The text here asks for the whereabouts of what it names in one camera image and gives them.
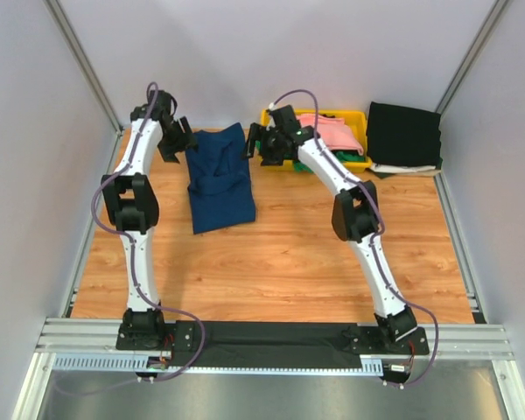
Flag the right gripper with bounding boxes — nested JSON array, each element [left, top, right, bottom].
[[241, 122, 285, 166]]

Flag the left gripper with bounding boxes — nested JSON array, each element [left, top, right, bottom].
[[157, 117, 199, 165]]

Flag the navy blue t shirt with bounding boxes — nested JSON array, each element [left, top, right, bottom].
[[185, 122, 256, 235]]

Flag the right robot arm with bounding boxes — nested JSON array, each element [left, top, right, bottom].
[[243, 105, 417, 354]]

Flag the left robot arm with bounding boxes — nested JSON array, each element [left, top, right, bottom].
[[99, 82, 198, 352]]

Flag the pink t shirt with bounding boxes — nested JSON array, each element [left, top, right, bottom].
[[297, 113, 364, 156]]

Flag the green t shirt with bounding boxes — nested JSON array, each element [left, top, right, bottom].
[[293, 150, 366, 173]]

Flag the yellow plastic bin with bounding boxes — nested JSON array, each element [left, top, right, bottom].
[[258, 108, 373, 173]]

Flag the white folded t shirt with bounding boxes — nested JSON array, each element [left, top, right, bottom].
[[370, 163, 437, 174]]

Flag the black folded t shirt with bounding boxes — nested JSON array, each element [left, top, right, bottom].
[[366, 101, 441, 167]]

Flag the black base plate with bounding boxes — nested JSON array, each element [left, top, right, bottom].
[[115, 320, 430, 369]]

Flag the grey slotted cable duct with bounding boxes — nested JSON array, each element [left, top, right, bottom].
[[52, 352, 385, 375]]

